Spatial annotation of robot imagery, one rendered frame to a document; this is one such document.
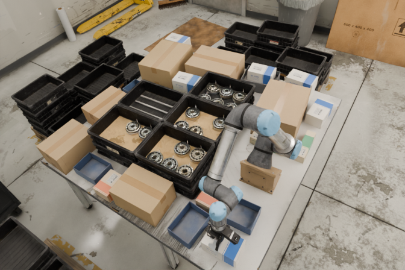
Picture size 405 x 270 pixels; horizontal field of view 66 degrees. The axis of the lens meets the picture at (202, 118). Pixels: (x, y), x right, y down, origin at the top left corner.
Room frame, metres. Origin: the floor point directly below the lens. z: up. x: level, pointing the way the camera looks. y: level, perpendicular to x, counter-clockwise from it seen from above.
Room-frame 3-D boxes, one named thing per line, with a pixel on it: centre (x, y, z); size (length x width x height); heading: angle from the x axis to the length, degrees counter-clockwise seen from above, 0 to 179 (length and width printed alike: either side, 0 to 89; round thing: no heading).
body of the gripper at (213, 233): (0.67, -0.02, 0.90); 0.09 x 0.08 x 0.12; 55
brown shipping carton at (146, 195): (0.98, 0.39, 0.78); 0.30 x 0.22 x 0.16; 56
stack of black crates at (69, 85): (2.66, 1.26, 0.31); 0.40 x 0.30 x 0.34; 143
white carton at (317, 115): (1.53, -0.84, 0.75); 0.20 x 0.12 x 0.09; 138
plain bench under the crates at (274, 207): (1.54, 0.04, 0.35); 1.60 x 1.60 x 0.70; 53
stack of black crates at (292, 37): (2.96, -0.91, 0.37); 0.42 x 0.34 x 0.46; 53
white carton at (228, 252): (0.65, -0.04, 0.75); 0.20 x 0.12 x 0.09; 55
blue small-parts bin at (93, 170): (1.24, 0.75, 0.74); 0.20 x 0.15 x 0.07; 54
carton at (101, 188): (1.09, 0.61, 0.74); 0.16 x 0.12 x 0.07; 144
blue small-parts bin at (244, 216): (0.82, -0.15, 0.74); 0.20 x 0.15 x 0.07; 57
